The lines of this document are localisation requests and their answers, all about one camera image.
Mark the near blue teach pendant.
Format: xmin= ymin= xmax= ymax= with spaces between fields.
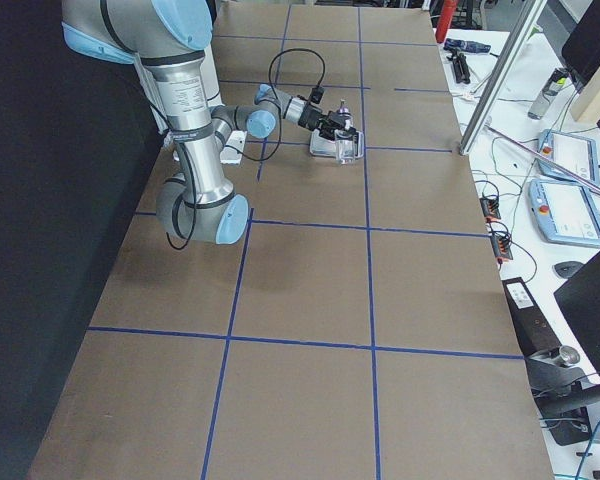
xmin=528 ymin=179 xmax=600 ymax=248

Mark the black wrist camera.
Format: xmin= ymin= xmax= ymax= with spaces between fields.
xmin=309 ymin=85 xmax=324 ymax=105

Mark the aluminium frame post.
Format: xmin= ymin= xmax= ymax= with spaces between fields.
xmin=459 ymin=0 xmax=547 ymax=155

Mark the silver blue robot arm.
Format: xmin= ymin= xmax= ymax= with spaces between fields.
xmin=62 ymin=1 xmax=364 ymax=244

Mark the black power adapter box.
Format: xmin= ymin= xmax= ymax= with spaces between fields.
xmin=502 ymin=277 xmax=561 ymax=357

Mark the black computer mouse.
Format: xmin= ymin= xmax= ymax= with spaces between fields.
xmin=553 ymin=261 xmax=584 ymax=279

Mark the blue teach pendant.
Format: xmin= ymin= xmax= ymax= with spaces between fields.
xmin=538 ymin=129 xmax=600 ymax=185
xmin=528 ymin=179 xmax=600 ymax=248

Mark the silver digital kitchen scale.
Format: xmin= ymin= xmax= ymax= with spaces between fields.
xmin=309 ymin=130 xmax=365 ymax=159

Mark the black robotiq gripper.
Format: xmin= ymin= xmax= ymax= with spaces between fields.
xmin=297 ymin=102 xmax=356 ymax=141

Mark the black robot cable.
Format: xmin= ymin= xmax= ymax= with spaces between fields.
xmin=165 ymin=48 xmax=329 ymax=251

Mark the clear glass sauce bottle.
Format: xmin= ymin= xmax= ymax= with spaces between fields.
xmin=334 ymin=129 xmax=364 ymax=165

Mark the far blue teach pendant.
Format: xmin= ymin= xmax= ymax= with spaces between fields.
xmin=538 ymin=129 xmax=600 ymax=185

